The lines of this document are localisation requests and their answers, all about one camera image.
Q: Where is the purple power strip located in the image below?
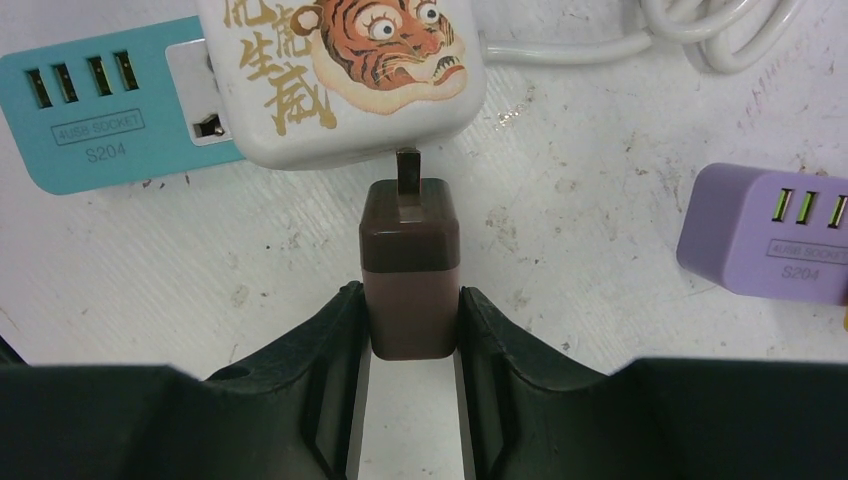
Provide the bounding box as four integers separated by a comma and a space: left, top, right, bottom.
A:
676, 163, 847, 306

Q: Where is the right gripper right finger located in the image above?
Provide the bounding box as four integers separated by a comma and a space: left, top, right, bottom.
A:
455, 287, 847, 479

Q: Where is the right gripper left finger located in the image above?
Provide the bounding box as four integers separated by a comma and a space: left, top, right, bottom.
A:
1, 281, 368, 479

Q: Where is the white cube socket adapter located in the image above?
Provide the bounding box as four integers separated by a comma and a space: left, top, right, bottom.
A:
196, 0, 486, 171

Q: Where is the white coiled cable left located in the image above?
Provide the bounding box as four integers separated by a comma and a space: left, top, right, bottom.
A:
476, 0, 810, 75

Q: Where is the teal power strip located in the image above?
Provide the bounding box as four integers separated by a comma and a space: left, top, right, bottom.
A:
1, 17, 241, 195

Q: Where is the brown wall charger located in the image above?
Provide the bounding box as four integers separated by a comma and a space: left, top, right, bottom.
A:
359, 148, 461, 361

